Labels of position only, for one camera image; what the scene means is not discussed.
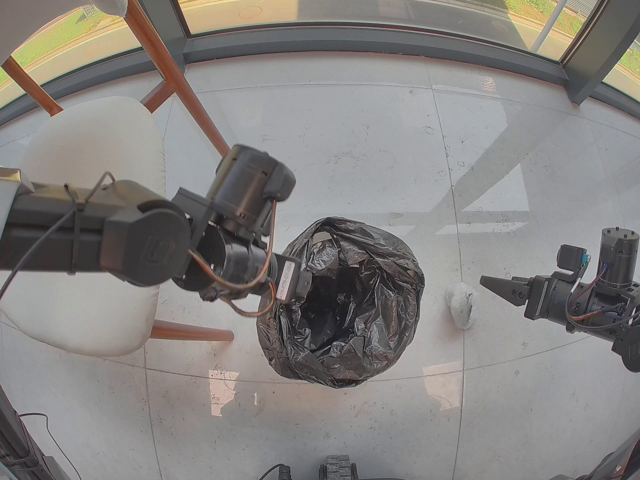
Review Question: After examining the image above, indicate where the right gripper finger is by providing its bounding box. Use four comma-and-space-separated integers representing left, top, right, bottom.
479, 274, 532, 293
487, 285, 530, 306

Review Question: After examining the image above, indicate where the black plastic bag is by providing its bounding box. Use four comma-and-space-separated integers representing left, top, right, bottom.
255, 216, 426, 390

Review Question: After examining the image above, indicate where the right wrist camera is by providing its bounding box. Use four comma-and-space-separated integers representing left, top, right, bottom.
557, 244, 592, 282

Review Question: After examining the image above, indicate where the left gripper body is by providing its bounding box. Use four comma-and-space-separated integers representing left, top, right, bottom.
220, 239, 314, 303

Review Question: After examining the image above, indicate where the crumpled white paper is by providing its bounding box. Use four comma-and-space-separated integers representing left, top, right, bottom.
445, 282, 477, 330

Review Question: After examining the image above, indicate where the white cushioned wooden chair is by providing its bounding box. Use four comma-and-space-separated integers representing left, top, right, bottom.
0, 0, 236, 359

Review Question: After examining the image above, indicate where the window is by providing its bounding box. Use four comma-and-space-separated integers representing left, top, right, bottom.
0, 0, 640, 119

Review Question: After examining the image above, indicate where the black cable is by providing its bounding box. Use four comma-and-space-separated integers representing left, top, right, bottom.
18, 411, 84, 480
258, 462, 303, 480

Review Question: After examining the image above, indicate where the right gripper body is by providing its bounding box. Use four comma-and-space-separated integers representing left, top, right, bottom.
523, 273, 601, 330

